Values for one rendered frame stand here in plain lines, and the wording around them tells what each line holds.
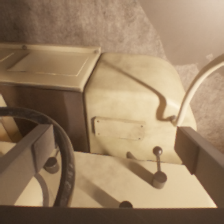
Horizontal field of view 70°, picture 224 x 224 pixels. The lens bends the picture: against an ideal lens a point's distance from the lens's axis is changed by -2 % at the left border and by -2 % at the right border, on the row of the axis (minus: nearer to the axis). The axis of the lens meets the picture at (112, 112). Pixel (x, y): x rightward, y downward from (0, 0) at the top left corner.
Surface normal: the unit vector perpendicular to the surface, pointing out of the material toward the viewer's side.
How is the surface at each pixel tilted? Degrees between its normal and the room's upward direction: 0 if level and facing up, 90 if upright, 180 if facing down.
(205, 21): 0
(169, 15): 0
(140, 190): 90
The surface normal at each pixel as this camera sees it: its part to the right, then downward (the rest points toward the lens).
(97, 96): -0.14, 0.65
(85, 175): 0.02, -0.76
